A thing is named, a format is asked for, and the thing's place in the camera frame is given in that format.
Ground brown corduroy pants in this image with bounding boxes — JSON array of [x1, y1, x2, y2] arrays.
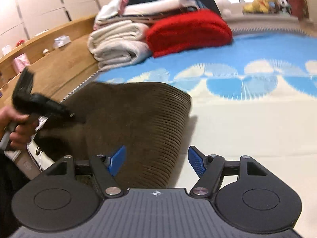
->
[[35, 82, 191, 188]]

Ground person left hand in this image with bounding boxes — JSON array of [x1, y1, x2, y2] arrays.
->
[[1, 106, 39, 151]]

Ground pink box on headboard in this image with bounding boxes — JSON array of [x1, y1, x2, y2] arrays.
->
[[13, 53, 31, 74]]

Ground wooden headboard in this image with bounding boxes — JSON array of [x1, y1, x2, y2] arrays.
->
[[1, 16, 98, 106]]

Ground white tissue pack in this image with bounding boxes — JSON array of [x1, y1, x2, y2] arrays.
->
[[53, 36, 71, 49]]

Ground blue patterned bed sheet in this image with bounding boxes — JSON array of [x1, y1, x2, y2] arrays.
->
[[93, 28, 317, 204]]

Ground white wardrobe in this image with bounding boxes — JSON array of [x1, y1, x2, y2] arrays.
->
[[1, 0, 100, 55]]

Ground cream folded blanket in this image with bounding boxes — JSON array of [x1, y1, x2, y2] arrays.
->
[[87, 20, 152, 71]]

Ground white pink folded clothes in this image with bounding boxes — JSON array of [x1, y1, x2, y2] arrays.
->
[[93, 0, 129, 30]]

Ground red folded blanket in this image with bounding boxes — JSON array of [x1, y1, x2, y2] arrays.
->
[[146, 9, 233, 58]]

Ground white folded quilt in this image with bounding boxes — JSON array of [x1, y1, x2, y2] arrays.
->
[[102, 0, 199, 25]]

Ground white plush toy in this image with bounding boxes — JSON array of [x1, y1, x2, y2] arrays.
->
[[215, 0, 232, 18]]

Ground yellow bear plush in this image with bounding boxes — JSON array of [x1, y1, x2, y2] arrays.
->
[[242, 0, 277, 13]]

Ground panda plush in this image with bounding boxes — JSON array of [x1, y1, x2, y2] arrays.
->
[[277, 0, 291, 14]]

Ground red cushion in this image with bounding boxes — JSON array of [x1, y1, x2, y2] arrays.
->
[[287, 0, 309, 20]]

